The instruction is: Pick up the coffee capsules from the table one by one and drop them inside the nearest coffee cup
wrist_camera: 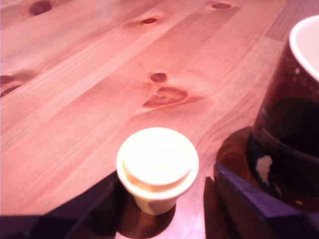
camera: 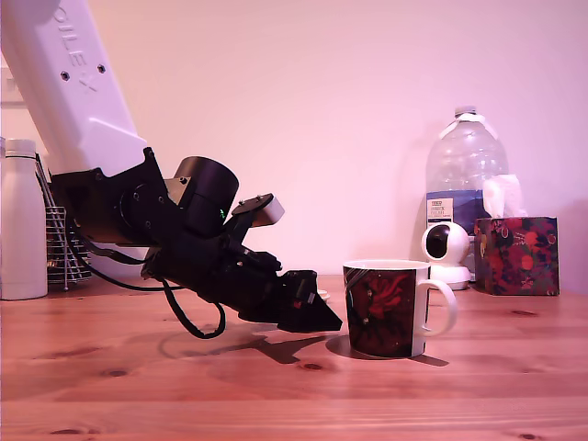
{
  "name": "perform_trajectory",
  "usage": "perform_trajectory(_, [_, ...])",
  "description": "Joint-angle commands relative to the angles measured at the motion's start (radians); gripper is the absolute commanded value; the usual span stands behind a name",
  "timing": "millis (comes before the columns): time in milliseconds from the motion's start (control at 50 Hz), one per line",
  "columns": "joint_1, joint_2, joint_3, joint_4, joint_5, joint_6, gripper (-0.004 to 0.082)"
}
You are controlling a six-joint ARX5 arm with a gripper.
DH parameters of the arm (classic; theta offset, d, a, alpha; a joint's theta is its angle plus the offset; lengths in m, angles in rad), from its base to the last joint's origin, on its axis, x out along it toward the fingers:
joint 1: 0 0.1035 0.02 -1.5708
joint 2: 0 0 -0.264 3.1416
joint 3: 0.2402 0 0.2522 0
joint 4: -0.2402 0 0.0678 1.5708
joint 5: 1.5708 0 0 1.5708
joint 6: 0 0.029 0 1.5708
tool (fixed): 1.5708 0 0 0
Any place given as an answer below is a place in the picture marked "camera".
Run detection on dark floral tissue box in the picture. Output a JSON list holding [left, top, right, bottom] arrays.
[[474, 215, 560, 297]]

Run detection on large clear water bottle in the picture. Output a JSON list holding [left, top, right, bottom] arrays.
[[425, 106, 510, 236]]

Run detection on white tissue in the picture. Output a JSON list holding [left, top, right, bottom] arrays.
[[481, 174, 528, 220]]

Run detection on metal straw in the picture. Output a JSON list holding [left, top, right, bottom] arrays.
[[35, 153, 71, 291]]

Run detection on white bottle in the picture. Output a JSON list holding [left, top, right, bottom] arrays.
[[0, 139, 50, 300]]

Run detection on dark floral mug white handle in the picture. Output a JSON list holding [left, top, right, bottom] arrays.
[[343, 259, 459, 359]]

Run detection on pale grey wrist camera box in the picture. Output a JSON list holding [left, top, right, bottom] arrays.
[[231, 193, 287, 229]]

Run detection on black cable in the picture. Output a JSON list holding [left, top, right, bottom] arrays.
[[67, 227, 186, 293], [158, 274, 228, 340]]

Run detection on small white round camera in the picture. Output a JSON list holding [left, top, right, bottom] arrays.
[[421, 222, 474, 291]]

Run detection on wire utensil holder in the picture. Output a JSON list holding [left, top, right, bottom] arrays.
[[45, 205, 94, 285]]

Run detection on white light switch plate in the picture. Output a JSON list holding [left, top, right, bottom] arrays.
[[0, 66, 28, 109]]

